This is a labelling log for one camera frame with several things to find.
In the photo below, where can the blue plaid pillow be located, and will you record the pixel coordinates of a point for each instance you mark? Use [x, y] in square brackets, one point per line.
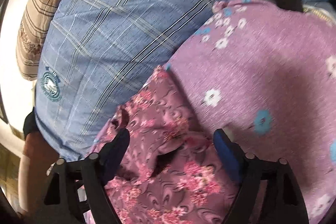
[99, 53]

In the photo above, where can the mauve floral print garment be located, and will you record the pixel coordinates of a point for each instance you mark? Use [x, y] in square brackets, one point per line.
[171, 172]

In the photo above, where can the pink flowered bed sheet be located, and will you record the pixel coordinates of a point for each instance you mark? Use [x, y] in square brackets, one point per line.
[267, 75]

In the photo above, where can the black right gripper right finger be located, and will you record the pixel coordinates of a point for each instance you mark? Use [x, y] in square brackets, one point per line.
[268, 190]

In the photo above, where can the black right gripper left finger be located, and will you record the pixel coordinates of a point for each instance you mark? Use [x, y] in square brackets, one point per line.
[79, 186]

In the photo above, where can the brown striped patterned pillow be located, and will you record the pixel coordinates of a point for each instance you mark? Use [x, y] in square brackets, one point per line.
[32, 33]

